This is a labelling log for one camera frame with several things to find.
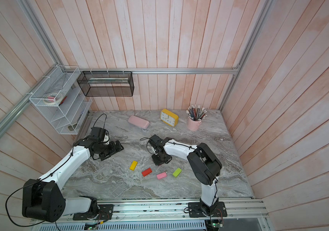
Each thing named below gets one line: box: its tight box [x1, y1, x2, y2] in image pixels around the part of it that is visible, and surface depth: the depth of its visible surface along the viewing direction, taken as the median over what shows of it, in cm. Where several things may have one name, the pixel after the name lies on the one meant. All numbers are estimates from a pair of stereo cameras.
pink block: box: [156, 171, 167, 180], surface depth 87 cm
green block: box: [172, 167, 182, 178], surface depth 88 cm
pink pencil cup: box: [186, 116, 202, 131], surface depth 103 cm
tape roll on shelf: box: [43, 91, 64, 105], surface depth 75 cm
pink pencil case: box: [127, 115, 150, 130], surface depth 113 cm
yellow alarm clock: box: [160, 108, 179, 128], surface depth 110 cm
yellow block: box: [129, 160, 138, 171], surface depth 92 cm
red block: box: [141, 167, 153, 178], surface depth 90 cm
